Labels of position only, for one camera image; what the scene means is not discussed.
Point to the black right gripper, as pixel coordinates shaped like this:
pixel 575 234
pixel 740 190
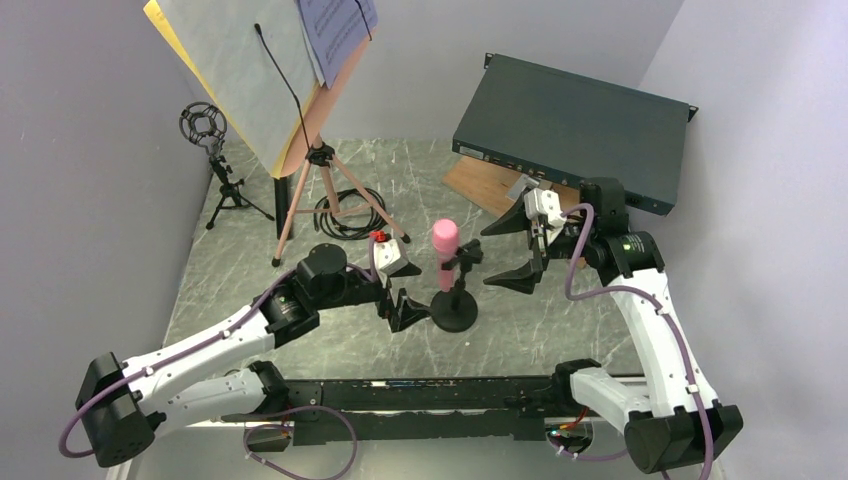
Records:
pixel 521 279

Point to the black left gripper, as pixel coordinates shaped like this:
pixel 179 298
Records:
pixel 403 313

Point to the black round-base mic stand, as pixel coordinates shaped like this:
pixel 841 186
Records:
pixel 456 310

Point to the pink small microphone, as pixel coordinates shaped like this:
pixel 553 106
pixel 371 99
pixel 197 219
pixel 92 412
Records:
pixel 445 238

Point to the pink tripod music stand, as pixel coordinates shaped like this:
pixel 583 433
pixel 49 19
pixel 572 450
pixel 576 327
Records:
pixel 307 150

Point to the black silver handheld microphone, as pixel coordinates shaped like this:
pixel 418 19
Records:
pixel 281 203

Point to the black tripod mic stand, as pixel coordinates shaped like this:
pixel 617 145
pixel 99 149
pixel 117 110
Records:
pixel 204 125

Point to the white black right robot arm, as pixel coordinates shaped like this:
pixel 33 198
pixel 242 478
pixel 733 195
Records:
pixel 656 344

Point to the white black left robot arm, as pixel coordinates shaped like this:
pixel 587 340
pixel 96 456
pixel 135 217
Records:
pixel 218 351

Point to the wooden board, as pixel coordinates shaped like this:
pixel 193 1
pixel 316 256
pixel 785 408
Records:
pixel 488 186

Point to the dark teal rack unit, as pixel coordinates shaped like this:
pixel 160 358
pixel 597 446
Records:
pixel 565 128

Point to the blue sheet music page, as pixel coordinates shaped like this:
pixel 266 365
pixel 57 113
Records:
pixel 335 28

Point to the grey paper sheet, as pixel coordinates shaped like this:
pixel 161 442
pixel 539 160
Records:
pixel 253 60

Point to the silver metal bracket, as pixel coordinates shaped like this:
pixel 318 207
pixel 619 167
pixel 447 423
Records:
pixel 520 189

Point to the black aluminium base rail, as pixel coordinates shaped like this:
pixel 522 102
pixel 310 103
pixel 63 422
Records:
pixel 422 408

